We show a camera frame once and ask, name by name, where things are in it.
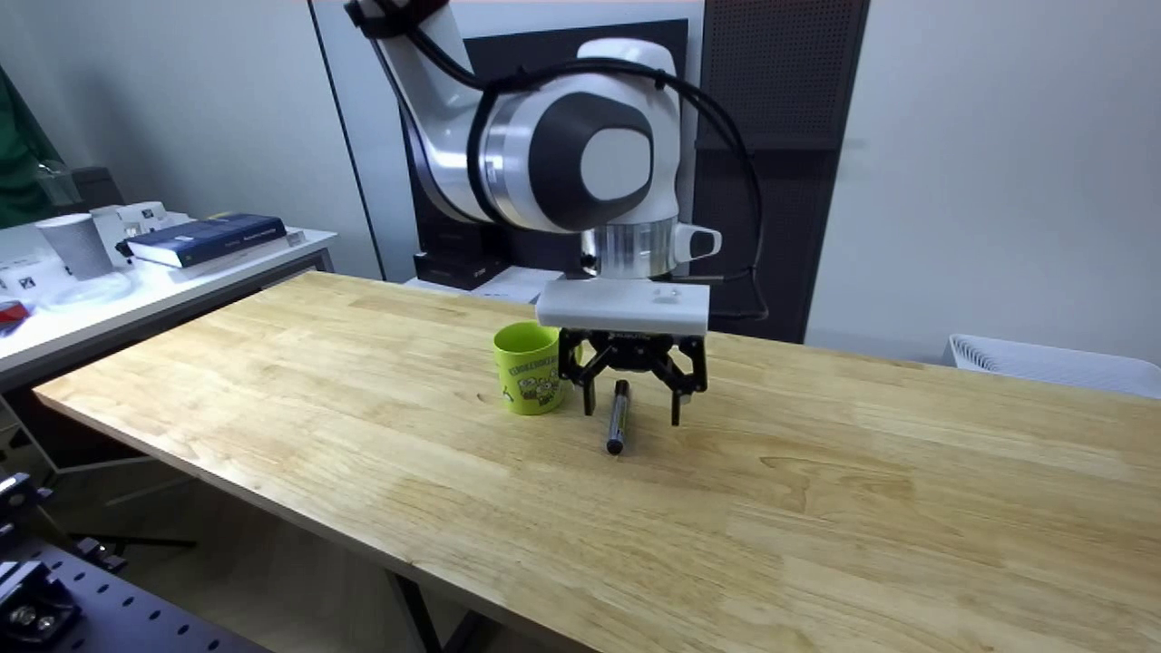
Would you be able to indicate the black marker pen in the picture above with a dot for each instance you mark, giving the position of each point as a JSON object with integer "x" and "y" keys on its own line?
{"x": 619, "y": 422}

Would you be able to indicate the black perforated breadboard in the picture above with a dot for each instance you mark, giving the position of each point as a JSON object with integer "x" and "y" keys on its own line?
{"x": 132, "y": 612}

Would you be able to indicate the tall dark brown cabinet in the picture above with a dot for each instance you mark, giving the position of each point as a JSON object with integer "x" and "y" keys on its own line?
{"x": 811, "y": 182}

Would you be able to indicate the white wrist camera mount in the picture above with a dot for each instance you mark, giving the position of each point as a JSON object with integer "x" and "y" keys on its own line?
{"x": 622, "y": 310}

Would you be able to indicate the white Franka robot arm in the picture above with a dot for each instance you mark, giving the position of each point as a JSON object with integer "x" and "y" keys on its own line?
{"x": 544, "y": 158}

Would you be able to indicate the yellow-green plastic mug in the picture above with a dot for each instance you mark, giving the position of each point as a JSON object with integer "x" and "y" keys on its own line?
{"x": 526, "y": 366}

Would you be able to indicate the black table leg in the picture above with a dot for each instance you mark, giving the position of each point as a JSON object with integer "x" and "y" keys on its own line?
{"x": 427, "y": 618}

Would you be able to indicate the black box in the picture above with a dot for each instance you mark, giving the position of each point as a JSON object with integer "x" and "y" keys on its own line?
{"x": 455, "y": 260}

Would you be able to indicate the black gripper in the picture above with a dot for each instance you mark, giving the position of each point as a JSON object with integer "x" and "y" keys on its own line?
{"x": 634, "y": 346}

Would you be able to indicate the green fabric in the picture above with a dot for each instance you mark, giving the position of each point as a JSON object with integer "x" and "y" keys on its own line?
{"x": 23, "y": 158}

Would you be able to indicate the white side table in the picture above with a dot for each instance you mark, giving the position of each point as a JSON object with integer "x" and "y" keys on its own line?
{"x": 183, "y": 292}

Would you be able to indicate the metal clamp fixture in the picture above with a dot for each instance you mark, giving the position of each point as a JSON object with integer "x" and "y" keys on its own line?
{"x": 35, "y": 602}

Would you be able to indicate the white small device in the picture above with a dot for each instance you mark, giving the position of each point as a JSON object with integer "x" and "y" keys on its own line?
{"x": 127, "y": 219}

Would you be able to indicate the white plastic bin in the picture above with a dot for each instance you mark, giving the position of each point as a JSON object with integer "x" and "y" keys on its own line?
{"x": 1052, "y": 364}

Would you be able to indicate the dark blue book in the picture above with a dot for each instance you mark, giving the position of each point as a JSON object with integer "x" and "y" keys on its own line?
{"x": 203, "y": 235}

